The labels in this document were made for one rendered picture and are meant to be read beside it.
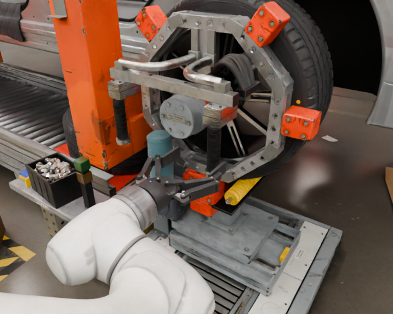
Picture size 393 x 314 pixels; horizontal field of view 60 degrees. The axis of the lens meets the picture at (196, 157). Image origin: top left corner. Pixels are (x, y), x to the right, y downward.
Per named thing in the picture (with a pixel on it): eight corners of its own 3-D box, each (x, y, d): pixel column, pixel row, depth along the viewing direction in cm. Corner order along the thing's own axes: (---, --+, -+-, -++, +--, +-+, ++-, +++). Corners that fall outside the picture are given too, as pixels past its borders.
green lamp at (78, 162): (91, 168, 121) (89, 158, 119) (82, 173, 118) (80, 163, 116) (83, 165, 123) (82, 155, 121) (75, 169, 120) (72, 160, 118)
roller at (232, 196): (268, 174, 143) (269, 162, 140) (234, 211, 122) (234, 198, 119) (255, 169, 146) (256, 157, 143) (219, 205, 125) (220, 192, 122)
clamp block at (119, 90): (141, 92, 107) (140, 75, 104) (120, 101, 101) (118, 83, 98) (129, 89, 110) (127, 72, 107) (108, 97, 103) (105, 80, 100)
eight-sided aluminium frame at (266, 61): (278, 190, 117) (304, 20, 89) (271, 199, 112) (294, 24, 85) (156, 146, 143) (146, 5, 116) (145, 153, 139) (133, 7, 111)
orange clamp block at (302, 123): (289, 125, 106) (317, 133, 101) (279, 135, 100) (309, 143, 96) (292, 104, 102) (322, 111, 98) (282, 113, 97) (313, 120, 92)
